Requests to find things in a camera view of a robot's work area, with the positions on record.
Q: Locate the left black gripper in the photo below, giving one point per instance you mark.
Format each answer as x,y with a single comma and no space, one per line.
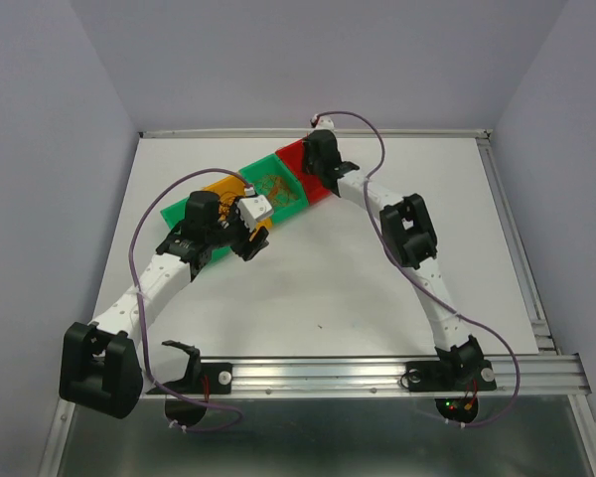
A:
246,248

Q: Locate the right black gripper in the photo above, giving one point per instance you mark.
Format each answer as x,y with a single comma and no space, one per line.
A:
306,152

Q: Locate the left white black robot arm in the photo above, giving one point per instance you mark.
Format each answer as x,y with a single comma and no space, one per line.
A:
105,363

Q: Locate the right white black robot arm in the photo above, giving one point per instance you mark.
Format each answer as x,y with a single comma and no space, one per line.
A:
409,240

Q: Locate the red bin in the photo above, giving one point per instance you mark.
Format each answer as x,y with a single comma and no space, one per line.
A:
292,156

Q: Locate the yellow bin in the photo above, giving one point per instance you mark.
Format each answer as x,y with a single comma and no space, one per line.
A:
230,190

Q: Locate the green bin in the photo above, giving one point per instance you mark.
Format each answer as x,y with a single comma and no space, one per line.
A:
174,213
271,178

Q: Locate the leftmost green bin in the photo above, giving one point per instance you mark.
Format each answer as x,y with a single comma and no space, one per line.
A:
174,213

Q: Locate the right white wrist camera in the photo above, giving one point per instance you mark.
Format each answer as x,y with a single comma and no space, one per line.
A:
322,121

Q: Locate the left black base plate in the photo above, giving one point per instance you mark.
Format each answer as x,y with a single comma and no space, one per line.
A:
213,378

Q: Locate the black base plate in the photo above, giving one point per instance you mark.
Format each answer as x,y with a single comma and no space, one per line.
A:
213,378
439,377

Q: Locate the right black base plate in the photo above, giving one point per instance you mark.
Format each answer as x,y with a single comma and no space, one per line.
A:
439,377

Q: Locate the aluminium front rail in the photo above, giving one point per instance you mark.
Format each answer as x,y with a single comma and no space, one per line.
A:
537,375

